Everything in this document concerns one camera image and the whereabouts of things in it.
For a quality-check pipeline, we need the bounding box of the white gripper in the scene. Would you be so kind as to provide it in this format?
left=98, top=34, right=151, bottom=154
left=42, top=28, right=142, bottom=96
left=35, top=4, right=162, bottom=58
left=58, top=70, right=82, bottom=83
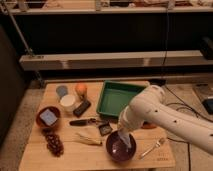
left=117, top=106, right=140, bottom=137

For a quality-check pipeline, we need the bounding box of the white towel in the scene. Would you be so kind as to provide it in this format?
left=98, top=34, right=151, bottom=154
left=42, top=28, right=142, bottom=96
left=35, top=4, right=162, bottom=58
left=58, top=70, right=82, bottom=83
left=118, top=131, right=131, bottom=148

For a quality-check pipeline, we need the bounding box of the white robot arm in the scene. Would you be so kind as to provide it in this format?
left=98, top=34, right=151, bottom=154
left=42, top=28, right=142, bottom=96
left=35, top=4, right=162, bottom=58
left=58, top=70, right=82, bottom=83
left=117, top=85, right=213, bottom=155

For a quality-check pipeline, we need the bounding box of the purple bowl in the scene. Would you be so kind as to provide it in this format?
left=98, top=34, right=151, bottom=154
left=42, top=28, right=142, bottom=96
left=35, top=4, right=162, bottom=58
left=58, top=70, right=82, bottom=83
left=106, top=131, right=136, bottom=162

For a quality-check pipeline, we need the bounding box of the brown bowl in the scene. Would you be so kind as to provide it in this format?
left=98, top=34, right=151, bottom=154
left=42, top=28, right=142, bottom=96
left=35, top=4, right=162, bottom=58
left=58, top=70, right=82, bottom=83
left=36, top=106, right=61, bottom=129

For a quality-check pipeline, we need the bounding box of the red plate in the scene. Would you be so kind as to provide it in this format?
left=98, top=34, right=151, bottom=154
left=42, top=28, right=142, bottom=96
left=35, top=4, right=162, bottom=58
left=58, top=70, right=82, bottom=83
left=142, top=122, right=157, bottom=129

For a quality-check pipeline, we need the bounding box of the green plastic tray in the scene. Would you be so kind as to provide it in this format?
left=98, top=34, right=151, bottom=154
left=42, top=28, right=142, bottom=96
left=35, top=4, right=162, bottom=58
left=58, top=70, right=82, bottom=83
left=96, top=81, right=145, bottom=118

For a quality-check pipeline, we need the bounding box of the small dark box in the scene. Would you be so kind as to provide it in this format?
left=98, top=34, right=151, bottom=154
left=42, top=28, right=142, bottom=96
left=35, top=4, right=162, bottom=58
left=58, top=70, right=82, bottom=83
left=98, top=122, right=112, bottom=136

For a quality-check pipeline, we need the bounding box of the silver fork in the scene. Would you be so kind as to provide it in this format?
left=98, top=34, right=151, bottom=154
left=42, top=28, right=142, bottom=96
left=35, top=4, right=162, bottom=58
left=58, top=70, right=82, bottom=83
left=139, top=138, right=166, bottom=160

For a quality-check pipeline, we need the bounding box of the yellow banana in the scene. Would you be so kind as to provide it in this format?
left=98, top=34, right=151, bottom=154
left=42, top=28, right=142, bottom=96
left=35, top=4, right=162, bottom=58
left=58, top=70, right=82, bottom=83
left=76, top=133, right=102, bottom=146

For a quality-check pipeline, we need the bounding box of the black rectangular block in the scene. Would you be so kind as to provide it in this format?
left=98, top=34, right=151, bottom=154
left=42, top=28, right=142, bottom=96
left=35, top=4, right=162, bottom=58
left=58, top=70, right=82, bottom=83
left=73, top=100, right=91, bottom=117

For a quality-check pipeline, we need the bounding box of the orange fruit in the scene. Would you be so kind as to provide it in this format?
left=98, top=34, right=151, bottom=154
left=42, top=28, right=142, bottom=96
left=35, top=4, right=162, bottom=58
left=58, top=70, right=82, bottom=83
left=75, top=83, right=87, bottom=99

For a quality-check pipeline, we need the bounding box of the white cup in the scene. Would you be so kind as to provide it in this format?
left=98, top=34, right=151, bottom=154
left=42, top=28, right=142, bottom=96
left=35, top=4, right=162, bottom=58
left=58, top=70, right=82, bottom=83
left=60, top=94, right=76, bottom=113

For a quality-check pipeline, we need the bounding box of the bunch of dark grapes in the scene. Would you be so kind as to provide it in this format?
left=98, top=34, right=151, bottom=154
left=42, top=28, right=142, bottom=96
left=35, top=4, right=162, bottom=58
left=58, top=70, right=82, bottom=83
left=42, top=129, right=64, bottom=157

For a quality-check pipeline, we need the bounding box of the blue sponge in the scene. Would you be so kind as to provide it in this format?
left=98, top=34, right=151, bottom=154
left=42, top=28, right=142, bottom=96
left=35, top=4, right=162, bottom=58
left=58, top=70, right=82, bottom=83
left=40, top=109, right=57, bottom=126

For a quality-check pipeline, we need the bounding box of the metal shelf rack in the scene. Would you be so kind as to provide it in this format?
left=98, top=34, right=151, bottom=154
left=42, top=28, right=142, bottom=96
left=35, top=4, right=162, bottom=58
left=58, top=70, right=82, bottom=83
left=0, top=0, right=213, bottom=82

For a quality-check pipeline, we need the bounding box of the black cable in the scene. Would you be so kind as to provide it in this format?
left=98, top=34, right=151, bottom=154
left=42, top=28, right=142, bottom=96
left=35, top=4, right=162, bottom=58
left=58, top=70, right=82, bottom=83
left=161, top=6, right=213, bottom=171

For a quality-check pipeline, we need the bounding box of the black-handled knife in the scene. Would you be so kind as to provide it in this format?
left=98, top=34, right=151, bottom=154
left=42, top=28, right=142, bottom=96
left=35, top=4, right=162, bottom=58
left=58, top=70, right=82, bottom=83
left=69, top=118, right=103, bottom=126

